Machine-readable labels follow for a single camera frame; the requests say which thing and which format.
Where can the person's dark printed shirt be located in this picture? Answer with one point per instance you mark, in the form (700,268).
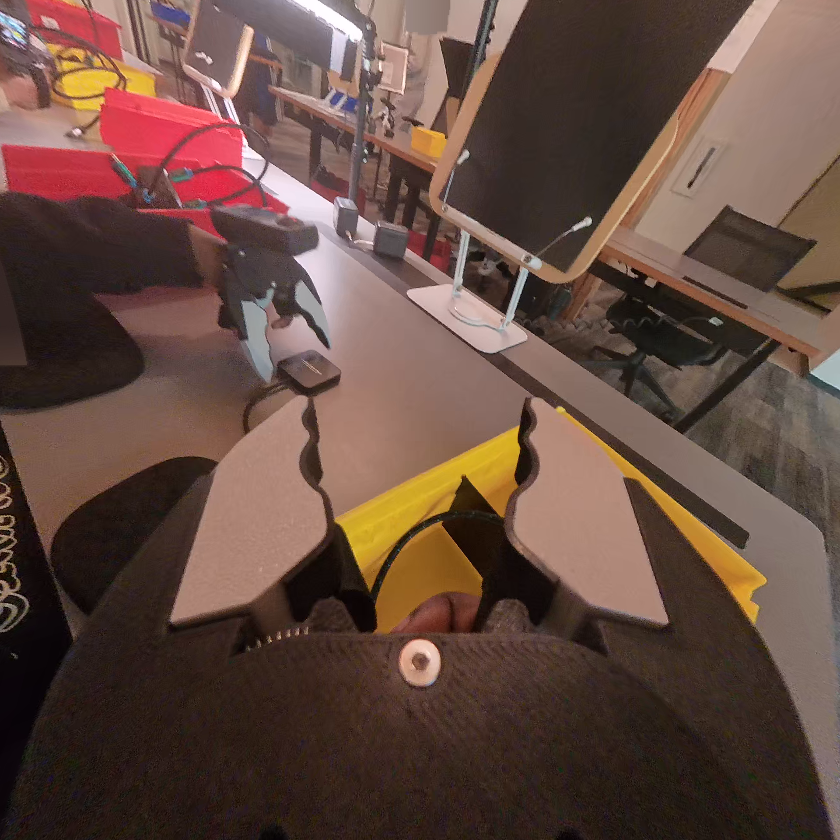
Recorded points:
(26,558)

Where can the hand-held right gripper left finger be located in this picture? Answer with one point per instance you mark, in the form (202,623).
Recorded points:
(256,518)

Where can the person's right hand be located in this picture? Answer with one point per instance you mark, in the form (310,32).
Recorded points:
(436,613)

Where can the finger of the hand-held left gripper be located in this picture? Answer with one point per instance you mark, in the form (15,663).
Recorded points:
(256,334)
(313,315)

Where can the black hdmi switch with button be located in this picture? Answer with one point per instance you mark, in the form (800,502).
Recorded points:
(161,187)

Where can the person's left forearm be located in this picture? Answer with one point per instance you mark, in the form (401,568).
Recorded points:
(98,243)

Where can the yellow plastic bin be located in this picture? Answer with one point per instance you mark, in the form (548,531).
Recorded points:
(715,571)
(141,82)

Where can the small yellow box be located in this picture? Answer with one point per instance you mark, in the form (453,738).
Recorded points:
(428,141)

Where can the white wall picture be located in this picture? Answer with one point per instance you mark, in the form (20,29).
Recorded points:
(699,167)

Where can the black oval pad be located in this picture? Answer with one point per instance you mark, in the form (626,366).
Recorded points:
(65,361)
(118,518)

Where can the small black hdmi adapter box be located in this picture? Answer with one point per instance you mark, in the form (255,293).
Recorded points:
(308,371)

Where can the small wood-rimmed black board on stand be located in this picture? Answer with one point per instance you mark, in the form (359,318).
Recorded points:
(216,39)

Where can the led light panel on stand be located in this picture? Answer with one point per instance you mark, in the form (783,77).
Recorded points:
(328,13)

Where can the large wood-rimmed black board on stand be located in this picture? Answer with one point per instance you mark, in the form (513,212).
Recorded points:
(577,131)

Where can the wooden office desk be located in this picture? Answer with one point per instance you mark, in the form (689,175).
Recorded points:
(656,259)

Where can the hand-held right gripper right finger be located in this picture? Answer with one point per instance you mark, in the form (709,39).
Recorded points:
(584,531)

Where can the red plastic bin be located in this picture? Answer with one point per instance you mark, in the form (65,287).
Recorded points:
(72,19)
(164,124)
(65,174)

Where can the small framed picture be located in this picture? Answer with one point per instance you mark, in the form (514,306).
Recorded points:
(394,69)

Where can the person's left hand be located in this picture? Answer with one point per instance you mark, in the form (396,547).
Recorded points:
(208,259)

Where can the black office chair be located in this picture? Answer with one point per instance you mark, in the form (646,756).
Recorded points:
(656,334)

